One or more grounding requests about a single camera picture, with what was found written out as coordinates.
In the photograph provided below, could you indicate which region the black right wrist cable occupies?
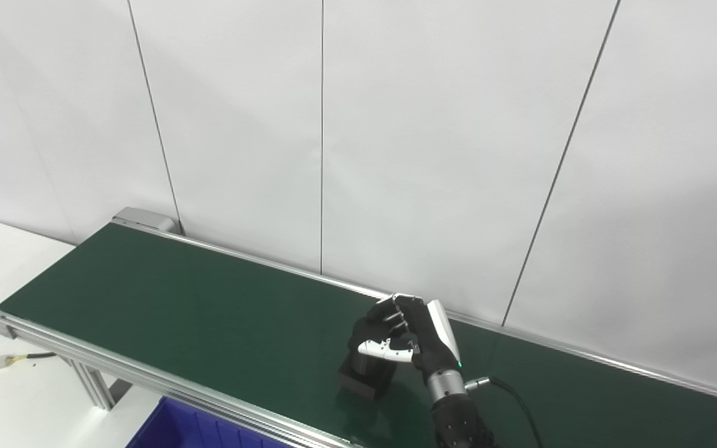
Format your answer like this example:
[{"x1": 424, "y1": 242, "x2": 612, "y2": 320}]
[{"x1": 464, "y1": 376, "x2": 543, "y2": 448}]

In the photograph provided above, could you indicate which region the aluminium conveyor leg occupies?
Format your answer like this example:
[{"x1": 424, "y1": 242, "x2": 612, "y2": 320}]
[{"x1": 65, "y1": 358, "x2": 133, "y2": 411}]

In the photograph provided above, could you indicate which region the black block with cylinder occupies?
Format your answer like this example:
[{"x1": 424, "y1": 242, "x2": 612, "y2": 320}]
[{"x1": 337, "y1": 316, "x2": 419, "y2": 400}]

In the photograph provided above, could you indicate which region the green conveyor belt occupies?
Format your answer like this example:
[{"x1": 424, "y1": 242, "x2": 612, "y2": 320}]
[
  {"x1": 0, "y1": 223, "x2": 717, "y2": 448},
  {"x1": 0, "y1": 207, "x2": 717, "y2": 448}
]

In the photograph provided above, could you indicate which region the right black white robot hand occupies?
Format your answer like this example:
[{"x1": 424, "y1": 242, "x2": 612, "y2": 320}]
[{"x1": 349, "y1": 294, "x2": 463, "y2": 381}]

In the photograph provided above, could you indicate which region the yellow black floor cable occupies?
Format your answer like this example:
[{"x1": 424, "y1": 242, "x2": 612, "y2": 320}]
[{"x1": 0, "y1": 352, "x2": 58, "y2": 380}]

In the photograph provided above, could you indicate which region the blue plastic bin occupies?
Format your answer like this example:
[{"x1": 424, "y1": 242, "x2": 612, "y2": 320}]
[{"x1": 125, "y1": 397, "x2": 292, "y2": 448}]

